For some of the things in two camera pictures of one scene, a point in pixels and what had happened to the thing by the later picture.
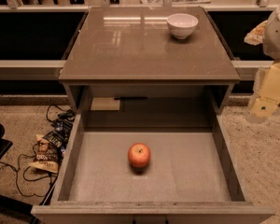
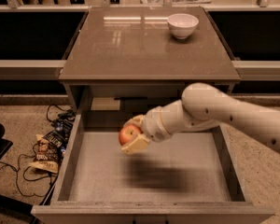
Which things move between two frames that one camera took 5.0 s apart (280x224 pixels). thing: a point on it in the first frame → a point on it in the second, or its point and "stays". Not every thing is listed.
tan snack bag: x=49 y=155 stays
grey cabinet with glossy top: x=125 y=61 stays
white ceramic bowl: x=182 y=24 stays
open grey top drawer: x=193 y=175 stays
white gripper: x=277 y=36 → x=153 y=122
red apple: x=139 y=155 → x=129 y=133
